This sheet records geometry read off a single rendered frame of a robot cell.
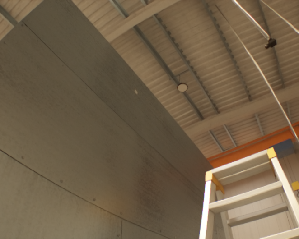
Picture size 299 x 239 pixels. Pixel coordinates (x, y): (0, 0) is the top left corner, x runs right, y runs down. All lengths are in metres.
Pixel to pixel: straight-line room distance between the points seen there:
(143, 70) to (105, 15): 2.28
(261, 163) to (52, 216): 0.93
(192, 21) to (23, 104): 6.52
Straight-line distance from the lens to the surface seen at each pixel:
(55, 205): 0.82
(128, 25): 6.39
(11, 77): 0.90
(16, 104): 0.86
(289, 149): 9.19
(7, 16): 7.84
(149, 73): 7.94
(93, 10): 7.01
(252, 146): 9.49
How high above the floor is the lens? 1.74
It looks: 44 degrees up
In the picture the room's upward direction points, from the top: straight up
